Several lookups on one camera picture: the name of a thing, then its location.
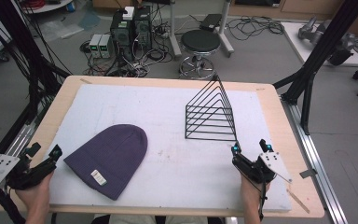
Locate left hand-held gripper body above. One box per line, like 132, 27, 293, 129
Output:
0, 151, 58, 190

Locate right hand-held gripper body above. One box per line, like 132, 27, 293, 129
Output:
231, 151, 294, 185

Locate purple knit beanie hat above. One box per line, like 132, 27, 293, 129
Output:
62, 123, 149, 202

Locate person's right hand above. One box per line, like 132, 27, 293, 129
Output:
240, 173, 271, 203

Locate person's left hand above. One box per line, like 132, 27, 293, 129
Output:
14, 171, 55, 213

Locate grey tape piece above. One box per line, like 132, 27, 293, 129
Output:
298, 168, 319, 179

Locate beige tape strip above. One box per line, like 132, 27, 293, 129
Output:
286, 188, 311, 215

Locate white foam mat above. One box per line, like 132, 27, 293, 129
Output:
48, 83, 294, 213

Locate black metal stand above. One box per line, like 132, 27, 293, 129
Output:
272, 0, 358, 136
0, 0, 73, 185

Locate white platform board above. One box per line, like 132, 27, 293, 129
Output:
281, 21, 358, 68

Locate black round stool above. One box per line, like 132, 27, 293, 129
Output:
178, 29, 223, 80

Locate grey power supply unit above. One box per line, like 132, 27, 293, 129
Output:
98, 34, 115, 59
88, 34, 103, 59

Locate white table leg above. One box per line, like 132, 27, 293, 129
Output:
167, 0, 183, 58
217, 0, 235, 59

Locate black flat case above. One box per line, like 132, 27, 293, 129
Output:
199, 13, 224, 33

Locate black computer tower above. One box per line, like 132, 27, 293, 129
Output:
132, 5, 154, 51
109, 10, 135, 63

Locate white round table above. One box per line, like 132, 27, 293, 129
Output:
19, 0, 75, 15

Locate white box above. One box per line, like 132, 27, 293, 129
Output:
122, 6, 135, 21

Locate aluminium rail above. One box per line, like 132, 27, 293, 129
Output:
280, 95, 350, 224
0, 104, 50, 210

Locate black wire rack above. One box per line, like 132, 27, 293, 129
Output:
184, 74, 239, 143

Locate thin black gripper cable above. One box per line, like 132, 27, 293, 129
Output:
241, 169, 269, 222

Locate black sleeved gripper cable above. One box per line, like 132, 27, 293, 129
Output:
0, 178, 26, 224

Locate black floor cables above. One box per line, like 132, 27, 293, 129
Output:
226, 14, 285, 42

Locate tangle of cables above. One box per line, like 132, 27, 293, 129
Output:
79, 27, 175, 78

